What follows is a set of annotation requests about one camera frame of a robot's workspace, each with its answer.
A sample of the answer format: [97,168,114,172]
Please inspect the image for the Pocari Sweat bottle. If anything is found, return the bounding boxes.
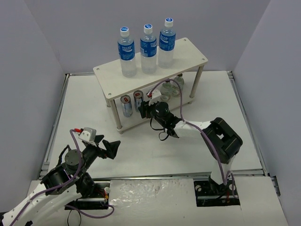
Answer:
[158,17,176,68]
[140,24,157,74]
[118,26,137,78]

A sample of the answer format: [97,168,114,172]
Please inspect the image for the clear green-cap Chang bottle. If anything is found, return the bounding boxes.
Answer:
[172,73,184,97]

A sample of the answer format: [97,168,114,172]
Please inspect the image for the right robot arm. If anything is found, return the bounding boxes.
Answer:
[138,101,243,194]

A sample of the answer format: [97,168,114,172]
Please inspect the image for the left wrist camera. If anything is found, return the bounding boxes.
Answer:
[79,127,96,146]

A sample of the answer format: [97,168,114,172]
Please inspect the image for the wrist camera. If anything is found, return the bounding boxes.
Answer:
[79,127,96,146]
[147,90,161,106]

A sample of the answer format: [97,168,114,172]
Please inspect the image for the white two-tier wooden shelf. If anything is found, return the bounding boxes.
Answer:
[93,38,208,133]

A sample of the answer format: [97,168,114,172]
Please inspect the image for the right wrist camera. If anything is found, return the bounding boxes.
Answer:
[147,90,161,106]

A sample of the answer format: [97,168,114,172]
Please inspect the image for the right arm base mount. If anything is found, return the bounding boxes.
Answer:
[193,179,240,207]

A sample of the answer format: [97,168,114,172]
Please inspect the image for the silver energy drink can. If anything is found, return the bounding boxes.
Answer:
[120,95,133,117]
[133,90,143,112]

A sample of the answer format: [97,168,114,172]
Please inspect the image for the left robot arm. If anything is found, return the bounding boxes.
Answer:
[0,135,121,226]

